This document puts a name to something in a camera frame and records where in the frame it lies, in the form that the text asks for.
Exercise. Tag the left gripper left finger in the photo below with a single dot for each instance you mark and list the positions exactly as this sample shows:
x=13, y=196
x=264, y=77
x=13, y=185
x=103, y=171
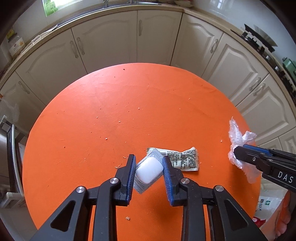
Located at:
x=127, y=181

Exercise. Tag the steel wok pan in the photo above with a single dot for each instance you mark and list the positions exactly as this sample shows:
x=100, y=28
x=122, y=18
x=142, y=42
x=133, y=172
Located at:
x=265, y=36

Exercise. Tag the wooden chair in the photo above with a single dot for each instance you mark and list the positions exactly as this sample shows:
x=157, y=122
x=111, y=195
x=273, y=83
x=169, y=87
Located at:
x=12, y=152

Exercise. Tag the spice jar on counter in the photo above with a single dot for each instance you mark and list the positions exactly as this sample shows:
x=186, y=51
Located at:
x=16, y=44

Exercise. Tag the cream kitchen cabinets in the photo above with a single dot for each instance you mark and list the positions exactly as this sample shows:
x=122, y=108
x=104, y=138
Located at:
x=263, y=95

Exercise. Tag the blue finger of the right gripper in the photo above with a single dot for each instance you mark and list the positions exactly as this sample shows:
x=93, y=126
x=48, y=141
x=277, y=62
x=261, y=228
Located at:
x=258, y=149

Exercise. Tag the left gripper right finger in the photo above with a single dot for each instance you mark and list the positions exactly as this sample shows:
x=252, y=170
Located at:
x=172, y=177

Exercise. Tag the white rice bag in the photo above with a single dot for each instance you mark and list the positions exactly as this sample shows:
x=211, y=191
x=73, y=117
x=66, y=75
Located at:
x=268, y=202

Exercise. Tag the white plastic wrap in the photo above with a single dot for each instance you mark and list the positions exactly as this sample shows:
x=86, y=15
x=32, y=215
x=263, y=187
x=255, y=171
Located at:
x=237, y=148

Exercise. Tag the green printed snack wrapper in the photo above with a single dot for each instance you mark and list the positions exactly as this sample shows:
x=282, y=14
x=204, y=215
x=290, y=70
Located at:
x=187, y=160

